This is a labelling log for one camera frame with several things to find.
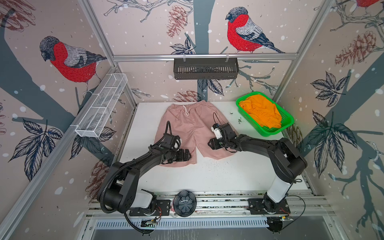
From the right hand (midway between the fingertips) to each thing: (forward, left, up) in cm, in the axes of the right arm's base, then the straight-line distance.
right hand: (211, 143), depth 94 cm
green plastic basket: (+20, -54, +1) cm, 58 cm away
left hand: (-10, +16, +2) cm, 19 cm away
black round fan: (-34, +14, -2) cm, 37 cm away
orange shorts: (+29, -39, +1) cm, 49 cm away
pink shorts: (+18, +14, -1) cm, 23 cm away
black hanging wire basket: (+45, +4, +27) cm, 53 cm away
